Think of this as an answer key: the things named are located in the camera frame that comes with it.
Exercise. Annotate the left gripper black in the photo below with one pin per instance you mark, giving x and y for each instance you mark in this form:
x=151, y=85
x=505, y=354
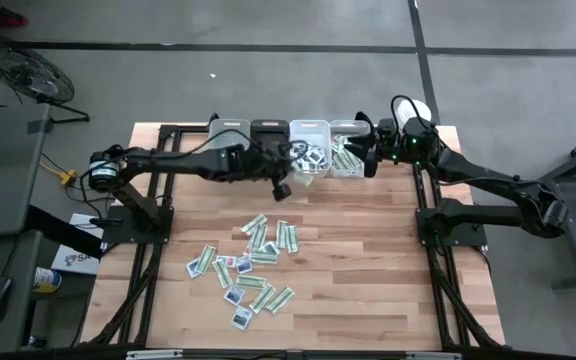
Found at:
x=268, y=160

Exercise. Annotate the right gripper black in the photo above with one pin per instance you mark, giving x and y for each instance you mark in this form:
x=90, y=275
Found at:
x=410, y=142

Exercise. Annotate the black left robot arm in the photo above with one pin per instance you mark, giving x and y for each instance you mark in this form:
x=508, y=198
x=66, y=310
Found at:
x=168, y=162

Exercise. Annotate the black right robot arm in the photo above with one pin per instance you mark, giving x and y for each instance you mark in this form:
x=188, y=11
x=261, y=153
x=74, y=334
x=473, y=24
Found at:
x=493, y=185

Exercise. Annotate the clear plastic bin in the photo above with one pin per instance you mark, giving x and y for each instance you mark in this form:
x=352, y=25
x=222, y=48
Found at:
x=350, y=129

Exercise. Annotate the dark grey plastic bin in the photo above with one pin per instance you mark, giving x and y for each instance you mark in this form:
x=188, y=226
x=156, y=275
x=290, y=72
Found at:
x=270, y=127

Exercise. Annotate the white plastic bin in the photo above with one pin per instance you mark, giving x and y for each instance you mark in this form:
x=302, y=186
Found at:
x=313, y=131

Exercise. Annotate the light grey plastic bin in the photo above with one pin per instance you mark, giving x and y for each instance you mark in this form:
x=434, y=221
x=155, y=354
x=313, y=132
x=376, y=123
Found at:
x=228, y=127

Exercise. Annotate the disinfecting wipes canister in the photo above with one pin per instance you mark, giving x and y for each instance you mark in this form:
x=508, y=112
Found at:
x=417, y=107

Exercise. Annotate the white packet red print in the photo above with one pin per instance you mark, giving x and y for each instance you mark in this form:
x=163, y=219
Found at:
x=226, y=260

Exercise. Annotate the white printed cardboard box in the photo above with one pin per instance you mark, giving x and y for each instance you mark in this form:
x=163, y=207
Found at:
x=75, y=260

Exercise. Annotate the black desk support beam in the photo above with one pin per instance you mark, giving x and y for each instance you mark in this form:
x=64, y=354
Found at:
x=63, y=232

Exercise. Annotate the white and blue can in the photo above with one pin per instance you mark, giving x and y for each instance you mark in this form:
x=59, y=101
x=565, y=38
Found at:
x=47, y=280

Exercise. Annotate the black floor fan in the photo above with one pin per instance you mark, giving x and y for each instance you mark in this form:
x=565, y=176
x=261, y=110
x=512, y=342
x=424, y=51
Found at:
x=23, y=70

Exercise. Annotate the grey desk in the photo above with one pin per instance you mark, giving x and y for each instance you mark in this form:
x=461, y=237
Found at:
x=3, y=165
x=13, y=340

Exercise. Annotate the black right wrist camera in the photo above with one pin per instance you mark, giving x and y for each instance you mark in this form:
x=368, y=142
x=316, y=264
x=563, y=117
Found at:
x=371, y=164

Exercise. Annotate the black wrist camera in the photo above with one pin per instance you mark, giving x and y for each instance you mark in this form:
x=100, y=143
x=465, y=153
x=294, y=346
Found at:
x=282, y=192
x=371, y=164

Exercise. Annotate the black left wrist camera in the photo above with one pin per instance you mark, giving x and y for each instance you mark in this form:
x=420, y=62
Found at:
x=282, y=192

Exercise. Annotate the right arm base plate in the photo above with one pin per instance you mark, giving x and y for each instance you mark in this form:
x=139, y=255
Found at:
x=468, y=237

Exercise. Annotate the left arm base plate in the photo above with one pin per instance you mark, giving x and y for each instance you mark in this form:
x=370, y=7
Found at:
x=118, y=235

